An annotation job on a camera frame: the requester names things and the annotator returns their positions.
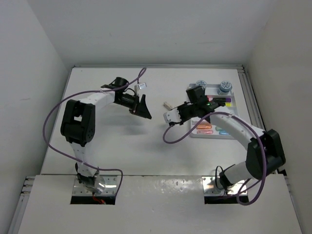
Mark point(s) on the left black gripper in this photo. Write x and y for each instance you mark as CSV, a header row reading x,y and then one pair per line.
x,y
138,107

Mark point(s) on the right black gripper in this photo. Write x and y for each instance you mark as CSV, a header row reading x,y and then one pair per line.
x,y
183,120

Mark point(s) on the purple cap black highlighter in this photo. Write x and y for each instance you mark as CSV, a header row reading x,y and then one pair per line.
x,y
222,99

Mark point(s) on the orange pastel highlighter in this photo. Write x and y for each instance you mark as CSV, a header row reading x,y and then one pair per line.
x,y
204,126

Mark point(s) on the blue jar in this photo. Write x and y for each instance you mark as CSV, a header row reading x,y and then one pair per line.
x,y
202,84
224,88

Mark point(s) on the beige eraser block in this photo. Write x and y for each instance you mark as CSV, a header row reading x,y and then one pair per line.
x,y
167,105

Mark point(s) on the pink pastel highlighter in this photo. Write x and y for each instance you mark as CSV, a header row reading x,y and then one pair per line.
x,y
205,132

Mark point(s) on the blue pastel highlighter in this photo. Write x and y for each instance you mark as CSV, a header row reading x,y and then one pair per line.
x,y
223,133

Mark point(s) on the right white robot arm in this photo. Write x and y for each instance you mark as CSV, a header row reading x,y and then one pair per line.
x,y
264,148

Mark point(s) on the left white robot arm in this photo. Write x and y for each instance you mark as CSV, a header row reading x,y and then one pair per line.
x,y
79,122

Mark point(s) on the white compartment tray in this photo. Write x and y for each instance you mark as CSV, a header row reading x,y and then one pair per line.
x,y
211,91

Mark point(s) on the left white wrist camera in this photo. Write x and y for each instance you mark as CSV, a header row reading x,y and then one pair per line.
x,y
141,86

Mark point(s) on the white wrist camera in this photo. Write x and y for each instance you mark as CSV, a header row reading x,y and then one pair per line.
x,y
172,117
141,86

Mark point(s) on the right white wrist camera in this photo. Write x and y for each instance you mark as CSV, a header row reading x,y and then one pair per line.
x,y
172,117

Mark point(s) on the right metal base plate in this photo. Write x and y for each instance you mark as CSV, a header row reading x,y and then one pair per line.
x,y
213,187

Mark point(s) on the metal base plate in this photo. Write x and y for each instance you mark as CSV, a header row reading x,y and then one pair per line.
x,y
100,186
213,187

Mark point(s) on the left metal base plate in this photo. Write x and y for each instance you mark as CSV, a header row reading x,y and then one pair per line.
x,y
100,186

